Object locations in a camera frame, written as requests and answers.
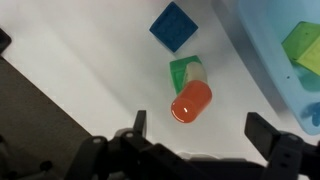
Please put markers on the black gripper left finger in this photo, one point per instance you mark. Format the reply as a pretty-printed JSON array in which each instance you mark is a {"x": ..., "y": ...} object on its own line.
[{"x": 140, "y": 123}]

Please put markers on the orange cylinder cap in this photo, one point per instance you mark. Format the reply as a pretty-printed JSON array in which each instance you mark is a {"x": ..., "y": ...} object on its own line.
[{"x": 191, "y": 101}]

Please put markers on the light blue toy sink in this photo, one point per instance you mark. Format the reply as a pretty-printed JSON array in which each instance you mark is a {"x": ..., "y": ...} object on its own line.
[{"x": 268, "y": 23}]

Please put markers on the dark blue block on table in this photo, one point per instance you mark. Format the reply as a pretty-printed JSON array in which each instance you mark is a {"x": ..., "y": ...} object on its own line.
[{"x": 173, "y": 27}]

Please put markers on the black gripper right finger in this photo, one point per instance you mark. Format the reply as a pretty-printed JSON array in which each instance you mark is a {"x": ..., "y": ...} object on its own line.
[{"x": 261, "y": 134}]

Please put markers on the light green block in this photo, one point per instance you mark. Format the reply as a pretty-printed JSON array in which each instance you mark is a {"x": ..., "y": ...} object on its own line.
[{"x": 302, "y": 46}]

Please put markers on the cream bottle on green base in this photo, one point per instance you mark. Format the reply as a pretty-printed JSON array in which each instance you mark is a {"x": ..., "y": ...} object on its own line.
[{"x": 185, "y": 70}]

